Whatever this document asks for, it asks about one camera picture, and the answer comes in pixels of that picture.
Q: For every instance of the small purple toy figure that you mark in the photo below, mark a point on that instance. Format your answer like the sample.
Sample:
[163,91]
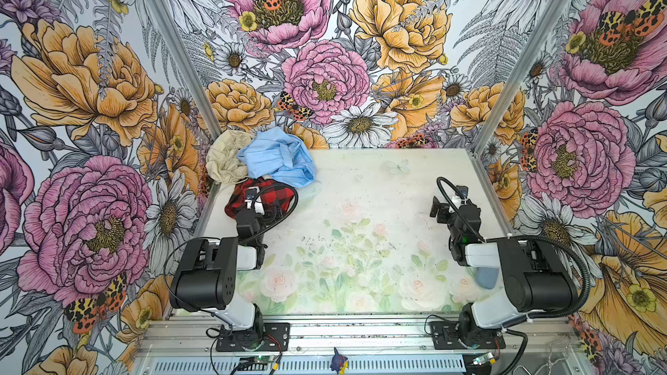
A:
[339,362]

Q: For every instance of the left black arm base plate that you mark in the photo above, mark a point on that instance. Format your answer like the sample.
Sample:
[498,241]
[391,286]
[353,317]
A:
[273,337]

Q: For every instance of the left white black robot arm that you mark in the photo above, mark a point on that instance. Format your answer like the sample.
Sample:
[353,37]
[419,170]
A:
[205,278]

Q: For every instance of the green circuit board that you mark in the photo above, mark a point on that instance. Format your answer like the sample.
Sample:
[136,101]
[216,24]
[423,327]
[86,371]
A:
[487,358]
[256,361]

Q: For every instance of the white slotted cable duct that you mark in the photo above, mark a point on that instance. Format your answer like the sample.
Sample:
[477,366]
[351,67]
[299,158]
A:
[369,364]

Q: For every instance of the red black plaid cloth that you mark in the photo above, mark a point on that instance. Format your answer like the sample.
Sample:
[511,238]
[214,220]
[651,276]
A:
[266,196]

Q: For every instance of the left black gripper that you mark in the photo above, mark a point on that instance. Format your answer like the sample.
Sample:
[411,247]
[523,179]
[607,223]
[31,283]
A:
[271,218]

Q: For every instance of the left green circuit board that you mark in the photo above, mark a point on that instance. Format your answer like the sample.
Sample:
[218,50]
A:
[256,361]

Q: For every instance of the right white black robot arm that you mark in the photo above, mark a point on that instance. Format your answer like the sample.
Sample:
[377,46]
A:
[540,278]

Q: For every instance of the blue grey oblong object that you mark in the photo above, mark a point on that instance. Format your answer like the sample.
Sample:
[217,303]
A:
[487,277]

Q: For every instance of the right green circuit board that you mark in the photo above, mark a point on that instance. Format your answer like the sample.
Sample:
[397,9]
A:
[487,358]

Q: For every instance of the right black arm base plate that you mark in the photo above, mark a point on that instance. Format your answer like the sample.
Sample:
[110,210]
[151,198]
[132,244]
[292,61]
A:
[448,335]

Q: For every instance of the beige cloth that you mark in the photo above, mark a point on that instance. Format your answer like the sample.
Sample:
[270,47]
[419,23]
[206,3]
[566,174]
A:
[222,162]

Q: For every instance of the light blue cloth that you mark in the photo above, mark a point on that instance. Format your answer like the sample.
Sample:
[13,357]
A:
[283,157]

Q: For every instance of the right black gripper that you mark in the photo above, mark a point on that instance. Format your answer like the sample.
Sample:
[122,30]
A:
[444,210]

